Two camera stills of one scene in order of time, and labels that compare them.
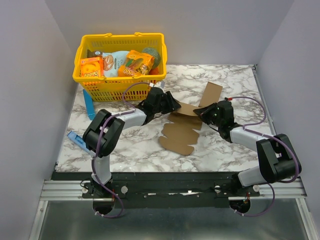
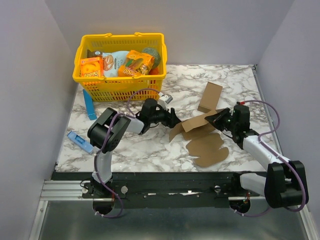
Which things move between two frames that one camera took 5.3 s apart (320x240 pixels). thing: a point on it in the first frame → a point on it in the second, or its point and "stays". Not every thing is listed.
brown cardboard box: x=179 y=135 → x=205 y=142
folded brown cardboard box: x=211 y=95 stays
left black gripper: x=172 y=105 → x=171 y=119
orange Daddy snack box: x=92 y=67 stays
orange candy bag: x=135 y=63 stays
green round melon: x=154 y=53 stays
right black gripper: x=208 y=114 → x=220 y=120
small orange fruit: x=154 y=71 stays
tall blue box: x=89 y=104 stays
